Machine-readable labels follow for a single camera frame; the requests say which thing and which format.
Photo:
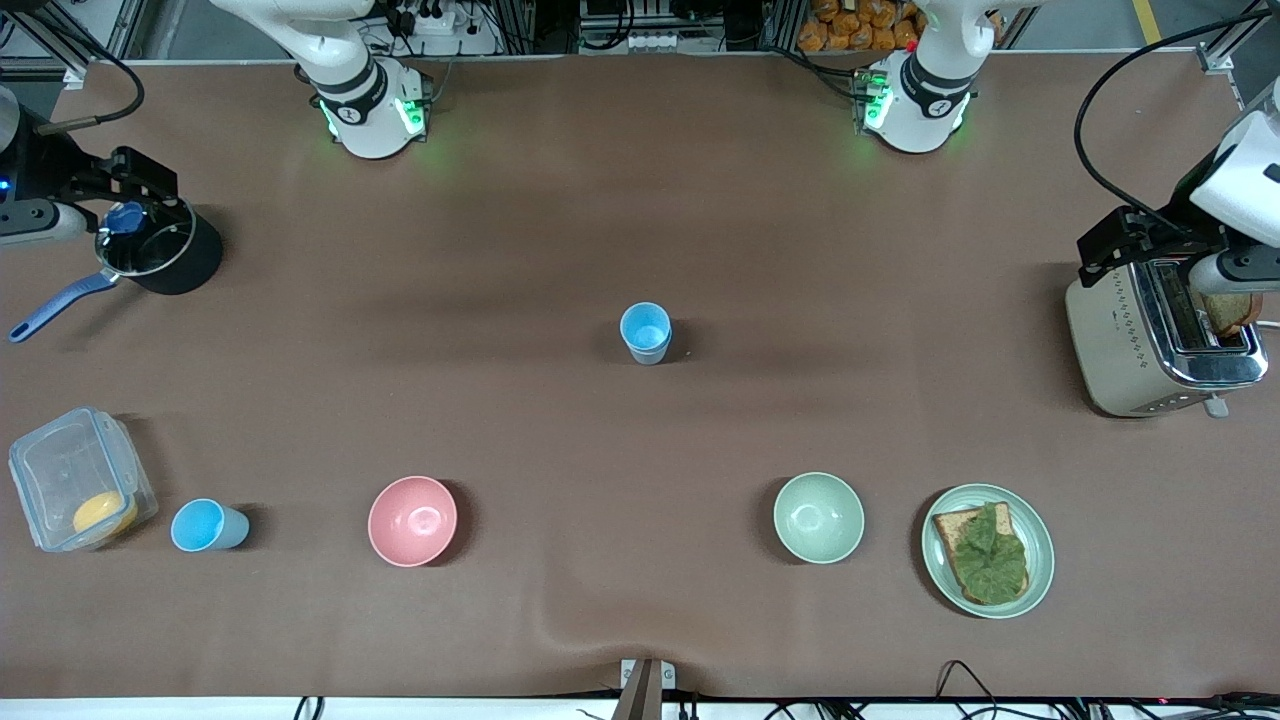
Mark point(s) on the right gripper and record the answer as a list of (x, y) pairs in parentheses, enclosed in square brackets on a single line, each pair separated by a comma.
[(52, 163)]

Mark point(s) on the glass lid with blue knob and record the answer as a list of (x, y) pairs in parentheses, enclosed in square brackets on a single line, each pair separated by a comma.
[(150, 250)]

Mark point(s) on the green lettuce leaf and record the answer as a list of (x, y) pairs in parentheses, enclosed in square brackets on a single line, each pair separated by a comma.
[(992, 560)]

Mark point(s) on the metal table edge bracket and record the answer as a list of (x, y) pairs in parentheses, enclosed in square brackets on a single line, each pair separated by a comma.
[(645, 685)]

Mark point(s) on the bag of orange buns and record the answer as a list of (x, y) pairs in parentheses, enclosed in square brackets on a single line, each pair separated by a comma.
[(850, 28)]

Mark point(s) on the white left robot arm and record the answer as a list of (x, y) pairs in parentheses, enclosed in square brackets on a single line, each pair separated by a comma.
[(925, 100)]

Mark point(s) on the toast slice under lettuce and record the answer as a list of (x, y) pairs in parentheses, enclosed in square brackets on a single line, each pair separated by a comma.
[(948, 530)]

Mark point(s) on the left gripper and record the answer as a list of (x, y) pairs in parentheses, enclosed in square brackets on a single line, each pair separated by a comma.
[(1172, 234)]

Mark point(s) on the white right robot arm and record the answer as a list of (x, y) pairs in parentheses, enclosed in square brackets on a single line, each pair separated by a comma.
[(360, 110)]

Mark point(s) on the beige chrome toaster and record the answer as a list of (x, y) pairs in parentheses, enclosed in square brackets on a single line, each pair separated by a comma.
[(1110, 340)]

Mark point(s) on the pale green bowl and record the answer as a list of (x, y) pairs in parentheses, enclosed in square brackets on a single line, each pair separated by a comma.
[(818, 518)]

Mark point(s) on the yellow round food piece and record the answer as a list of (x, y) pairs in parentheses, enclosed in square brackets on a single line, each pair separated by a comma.
[(103, 513)]

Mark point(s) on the bread slice in toaster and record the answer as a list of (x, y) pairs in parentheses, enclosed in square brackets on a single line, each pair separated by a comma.
[(1235, 315)]

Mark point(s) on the clear plastic food container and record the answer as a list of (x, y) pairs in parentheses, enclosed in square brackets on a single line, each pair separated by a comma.
[(60, 470)]

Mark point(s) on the white power strip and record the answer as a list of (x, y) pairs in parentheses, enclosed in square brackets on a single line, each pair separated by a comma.
[(652, 41)]

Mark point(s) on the pink bowl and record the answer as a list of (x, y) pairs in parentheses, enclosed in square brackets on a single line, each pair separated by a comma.
[(412, 520)]

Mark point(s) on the pale green plate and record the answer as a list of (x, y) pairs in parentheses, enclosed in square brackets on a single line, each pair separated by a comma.
[(1040, 540)]

